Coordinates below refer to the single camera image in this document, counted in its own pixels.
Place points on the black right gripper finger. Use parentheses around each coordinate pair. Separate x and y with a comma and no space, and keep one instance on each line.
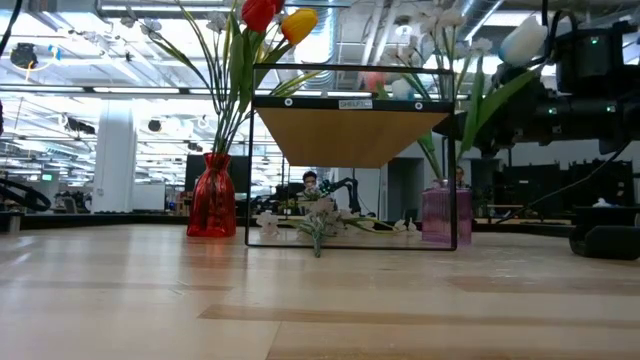
(445,125)
(475,137)

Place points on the blue white artificial tulip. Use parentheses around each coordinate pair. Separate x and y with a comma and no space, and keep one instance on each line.
(522,40)

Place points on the pink ribbed glass vase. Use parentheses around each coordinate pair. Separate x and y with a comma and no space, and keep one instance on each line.
(440,215)

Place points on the orange yellow artificial tulip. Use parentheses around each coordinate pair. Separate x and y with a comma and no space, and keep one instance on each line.
(300,25)

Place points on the red artificial tulip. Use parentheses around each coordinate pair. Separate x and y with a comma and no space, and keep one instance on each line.
(257,15)

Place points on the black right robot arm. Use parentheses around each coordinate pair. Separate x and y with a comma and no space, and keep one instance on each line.
(590,120)

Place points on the background black robot arm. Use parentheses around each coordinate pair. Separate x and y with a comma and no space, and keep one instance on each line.
(345,186)

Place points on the person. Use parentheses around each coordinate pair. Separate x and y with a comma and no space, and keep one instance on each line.
(460,175)
(310,180)

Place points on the black cabinets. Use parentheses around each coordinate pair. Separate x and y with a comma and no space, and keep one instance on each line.
(600,185)

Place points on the small white object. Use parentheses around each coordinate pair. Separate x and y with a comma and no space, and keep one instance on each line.
(602,203)

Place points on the black monitor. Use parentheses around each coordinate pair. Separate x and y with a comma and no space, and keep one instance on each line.
(242,172)

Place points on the red glass vase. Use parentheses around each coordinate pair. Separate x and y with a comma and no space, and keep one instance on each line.
(212,200)

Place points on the round black ceiling speaker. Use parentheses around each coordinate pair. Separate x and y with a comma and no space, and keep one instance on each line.
(155,126)

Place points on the long light strip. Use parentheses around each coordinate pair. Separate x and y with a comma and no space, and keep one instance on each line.
(135,90)

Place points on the white building column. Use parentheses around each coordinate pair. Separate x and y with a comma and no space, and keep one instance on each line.
(114,160)

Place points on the black ceiling mounted device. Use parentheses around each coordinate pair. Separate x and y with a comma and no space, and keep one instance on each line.
(23,55)

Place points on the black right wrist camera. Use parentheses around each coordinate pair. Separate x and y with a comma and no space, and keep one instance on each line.
(590,65)

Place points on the wooden shelf with black frame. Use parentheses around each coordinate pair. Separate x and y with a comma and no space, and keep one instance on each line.
(350,135)

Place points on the silver ribbed air duct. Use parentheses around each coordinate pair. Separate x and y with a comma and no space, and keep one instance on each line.
(330,55)

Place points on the black aluminium table frame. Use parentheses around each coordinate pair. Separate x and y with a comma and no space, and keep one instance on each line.
(125,220)

